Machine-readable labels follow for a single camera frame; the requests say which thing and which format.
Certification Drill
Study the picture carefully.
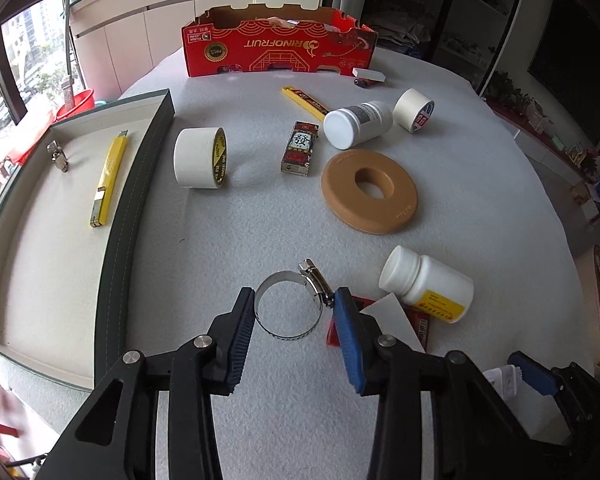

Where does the white cabinet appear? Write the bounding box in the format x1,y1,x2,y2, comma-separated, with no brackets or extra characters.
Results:
72,0,258,103

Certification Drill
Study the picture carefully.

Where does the metal hose clamp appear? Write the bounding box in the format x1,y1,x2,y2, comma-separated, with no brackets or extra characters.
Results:
252,259,336,339

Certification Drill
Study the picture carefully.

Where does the white plug adapter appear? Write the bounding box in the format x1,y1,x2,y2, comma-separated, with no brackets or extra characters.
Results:
482,366,520,403

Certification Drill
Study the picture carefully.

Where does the large white tape roll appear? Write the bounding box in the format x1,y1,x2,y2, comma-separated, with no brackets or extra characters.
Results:
173,126,230,191

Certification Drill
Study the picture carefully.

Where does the dark shelf unit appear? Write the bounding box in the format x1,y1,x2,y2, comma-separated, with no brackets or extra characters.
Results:
330,0,531,88

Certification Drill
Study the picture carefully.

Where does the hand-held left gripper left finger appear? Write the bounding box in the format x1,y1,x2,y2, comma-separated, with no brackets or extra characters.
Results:
37,287,256,480

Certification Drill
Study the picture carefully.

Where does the small metal clip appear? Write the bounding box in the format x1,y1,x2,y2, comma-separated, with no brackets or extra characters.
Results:
46,140,70,173

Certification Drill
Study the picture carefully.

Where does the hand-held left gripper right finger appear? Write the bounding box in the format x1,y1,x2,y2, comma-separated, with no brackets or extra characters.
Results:
332,287,556,480

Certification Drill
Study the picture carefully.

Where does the white bottle with yellow label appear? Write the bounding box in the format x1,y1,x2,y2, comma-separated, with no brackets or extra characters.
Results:
378,246,475,324

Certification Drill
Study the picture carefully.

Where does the red cardboard box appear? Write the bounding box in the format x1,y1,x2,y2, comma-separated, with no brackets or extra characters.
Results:
181,4,379,78

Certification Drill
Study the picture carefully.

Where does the red black card box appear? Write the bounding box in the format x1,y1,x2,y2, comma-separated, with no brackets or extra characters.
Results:
280,121,322,177

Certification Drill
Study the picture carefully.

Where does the red printed box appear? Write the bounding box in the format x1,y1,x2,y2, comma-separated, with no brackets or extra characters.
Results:
326,297,433,353

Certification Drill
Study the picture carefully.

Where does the red basin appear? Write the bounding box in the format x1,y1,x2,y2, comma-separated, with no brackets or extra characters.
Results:
54,88,97,121

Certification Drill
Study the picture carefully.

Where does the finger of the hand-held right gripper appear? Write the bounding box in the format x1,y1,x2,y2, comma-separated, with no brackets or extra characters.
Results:
507,351,557,397

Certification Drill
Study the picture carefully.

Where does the tan foam ring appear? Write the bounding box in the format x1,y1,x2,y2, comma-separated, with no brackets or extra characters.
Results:
321,148,419,236

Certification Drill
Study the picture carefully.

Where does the small white box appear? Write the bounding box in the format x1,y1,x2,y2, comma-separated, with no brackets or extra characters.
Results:
352,67,385,86

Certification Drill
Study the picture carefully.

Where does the yellow utility knife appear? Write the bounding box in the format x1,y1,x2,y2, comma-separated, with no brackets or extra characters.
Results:
89,130,129,228
281,86,331,122

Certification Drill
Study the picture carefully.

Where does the silver white capped bottle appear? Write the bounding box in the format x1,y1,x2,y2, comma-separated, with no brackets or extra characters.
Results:
323,101,394,150

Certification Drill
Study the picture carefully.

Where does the small cream tape roll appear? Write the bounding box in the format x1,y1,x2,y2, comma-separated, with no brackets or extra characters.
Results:
393,88,435,134

